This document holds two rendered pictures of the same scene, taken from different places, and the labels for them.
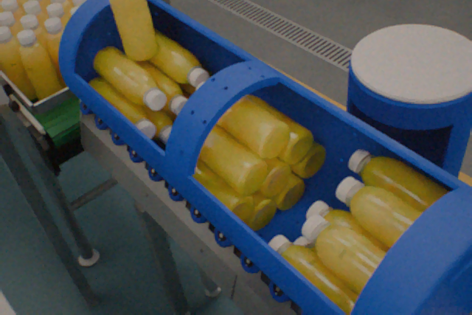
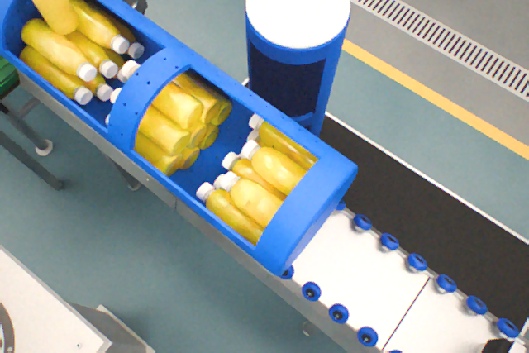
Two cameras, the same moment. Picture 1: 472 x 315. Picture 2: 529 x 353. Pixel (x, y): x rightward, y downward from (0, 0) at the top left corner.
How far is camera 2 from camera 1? 34 cm
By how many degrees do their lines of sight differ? 25
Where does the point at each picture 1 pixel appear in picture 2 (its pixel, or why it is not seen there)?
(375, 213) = (268, 171)
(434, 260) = (302, 218)
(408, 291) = (288, 236)
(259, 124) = (179, 107)
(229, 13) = not seen: outside the picture
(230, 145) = (159, 121)
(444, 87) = (318, 31)
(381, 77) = (271, 24)
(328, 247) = (238, 199)
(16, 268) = not seen: outside the picture
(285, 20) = not seen: outside the picture
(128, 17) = (47, 4)
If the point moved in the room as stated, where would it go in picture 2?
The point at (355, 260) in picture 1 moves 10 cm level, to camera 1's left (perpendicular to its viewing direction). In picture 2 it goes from (256, 207) to (208, 221)
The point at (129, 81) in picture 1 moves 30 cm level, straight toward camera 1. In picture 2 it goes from (60, 59) to (111, 165)
